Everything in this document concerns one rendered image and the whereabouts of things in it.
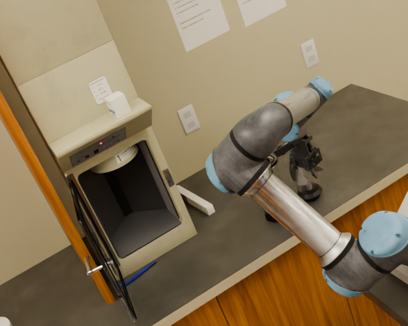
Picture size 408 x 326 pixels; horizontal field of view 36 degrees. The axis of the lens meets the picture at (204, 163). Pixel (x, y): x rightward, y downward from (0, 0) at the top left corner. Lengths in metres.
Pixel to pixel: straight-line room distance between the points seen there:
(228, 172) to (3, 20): 0.77
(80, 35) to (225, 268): 0.86
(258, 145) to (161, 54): 1.04
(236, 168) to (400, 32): 1.73
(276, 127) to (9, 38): 0.81
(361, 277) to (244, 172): 0.39
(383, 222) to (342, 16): 1.49
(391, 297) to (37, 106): 1.15
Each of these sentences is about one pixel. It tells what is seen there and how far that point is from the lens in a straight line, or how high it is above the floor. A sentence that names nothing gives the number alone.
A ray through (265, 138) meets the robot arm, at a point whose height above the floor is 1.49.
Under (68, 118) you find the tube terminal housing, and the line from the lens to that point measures 1.95.
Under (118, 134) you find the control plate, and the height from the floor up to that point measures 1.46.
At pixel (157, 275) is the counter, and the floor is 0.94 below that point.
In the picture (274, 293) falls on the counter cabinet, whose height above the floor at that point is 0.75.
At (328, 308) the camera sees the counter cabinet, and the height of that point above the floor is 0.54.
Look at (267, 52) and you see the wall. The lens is 2.70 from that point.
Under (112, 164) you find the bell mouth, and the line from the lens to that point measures 2.06.
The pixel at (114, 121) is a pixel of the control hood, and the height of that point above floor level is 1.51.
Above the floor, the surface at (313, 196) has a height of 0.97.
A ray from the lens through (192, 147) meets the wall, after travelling 2.62.
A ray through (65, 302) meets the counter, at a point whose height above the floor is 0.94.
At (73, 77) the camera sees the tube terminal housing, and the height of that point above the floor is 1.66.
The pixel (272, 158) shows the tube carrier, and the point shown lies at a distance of 2.09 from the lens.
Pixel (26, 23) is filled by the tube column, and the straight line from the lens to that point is 1.88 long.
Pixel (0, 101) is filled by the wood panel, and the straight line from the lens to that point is 1.81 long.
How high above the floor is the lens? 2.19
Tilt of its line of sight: 28 degrees down
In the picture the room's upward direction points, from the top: 22 degrees counter-clockwise
